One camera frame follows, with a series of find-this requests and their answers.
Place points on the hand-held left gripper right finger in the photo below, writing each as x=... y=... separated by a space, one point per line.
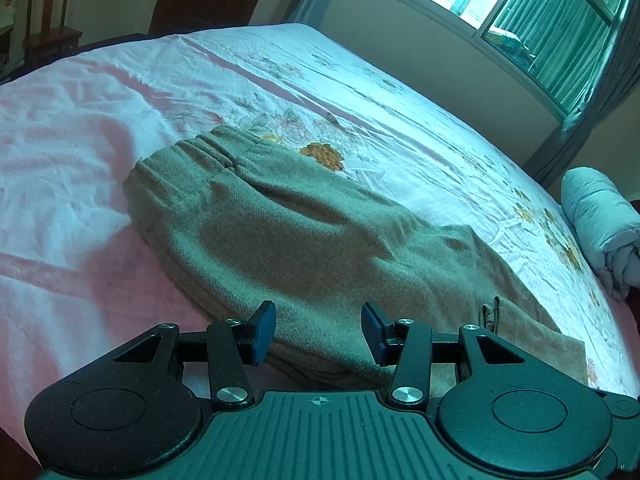
x=372 y=332

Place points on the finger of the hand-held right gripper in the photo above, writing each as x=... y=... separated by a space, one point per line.
x=625 y=430

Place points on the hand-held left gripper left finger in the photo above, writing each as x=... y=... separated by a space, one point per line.
x=264 y=332

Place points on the grey-brown pants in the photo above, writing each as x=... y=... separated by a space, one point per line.
x=300 y=240

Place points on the rolled light blue quilt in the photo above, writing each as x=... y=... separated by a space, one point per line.
x=600 y=220

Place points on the bed with floral sheet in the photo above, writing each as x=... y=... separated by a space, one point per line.
x=125 y=110

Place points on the cloth bundle on windowsill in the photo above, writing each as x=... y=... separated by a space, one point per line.
x=507 y=42

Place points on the teal curtain behind glass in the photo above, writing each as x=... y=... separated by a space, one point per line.
x=560 y=35

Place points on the dark wooden chair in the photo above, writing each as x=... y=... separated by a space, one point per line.
x=50 y=35

